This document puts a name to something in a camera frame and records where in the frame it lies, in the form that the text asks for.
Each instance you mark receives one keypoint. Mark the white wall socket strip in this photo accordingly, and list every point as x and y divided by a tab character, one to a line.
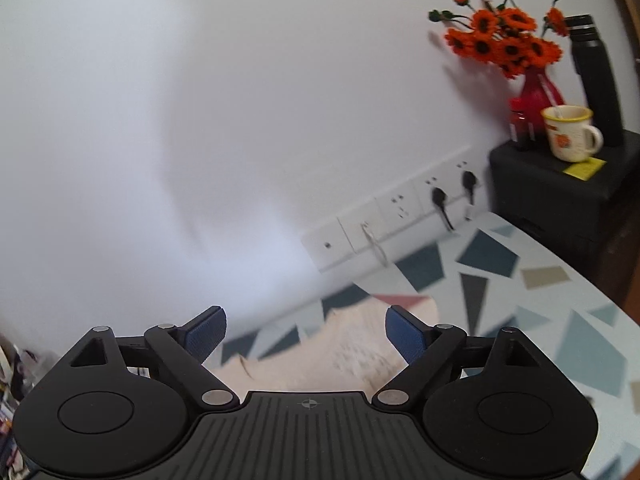
400	205

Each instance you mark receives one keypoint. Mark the cream printed mug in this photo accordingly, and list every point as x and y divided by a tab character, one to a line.
567	132

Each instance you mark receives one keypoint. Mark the cream sweater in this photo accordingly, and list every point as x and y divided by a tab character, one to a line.
345	350

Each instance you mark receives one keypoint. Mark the orange artificial flowers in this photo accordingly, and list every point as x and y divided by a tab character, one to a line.
500	40

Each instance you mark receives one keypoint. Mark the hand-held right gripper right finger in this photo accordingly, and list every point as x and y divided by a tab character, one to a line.
405	332

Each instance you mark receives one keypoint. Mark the black cabinet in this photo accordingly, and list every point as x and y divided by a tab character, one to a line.
550	185

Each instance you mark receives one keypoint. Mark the red vase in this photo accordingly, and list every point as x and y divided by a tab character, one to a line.
537	90

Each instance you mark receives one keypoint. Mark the small red bottle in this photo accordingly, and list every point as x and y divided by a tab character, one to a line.
520	125

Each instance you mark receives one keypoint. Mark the black power plug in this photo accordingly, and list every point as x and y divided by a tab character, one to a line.
469	180
440	197

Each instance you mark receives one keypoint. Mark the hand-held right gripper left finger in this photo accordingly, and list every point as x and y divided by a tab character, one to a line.
205	335

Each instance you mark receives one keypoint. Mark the geometric patterned table cover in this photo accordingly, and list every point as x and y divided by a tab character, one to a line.
525	310

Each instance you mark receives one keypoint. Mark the black water bottle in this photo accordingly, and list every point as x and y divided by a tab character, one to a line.
595	75

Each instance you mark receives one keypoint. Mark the yellow paper note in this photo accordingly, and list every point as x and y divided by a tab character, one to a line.
585	166

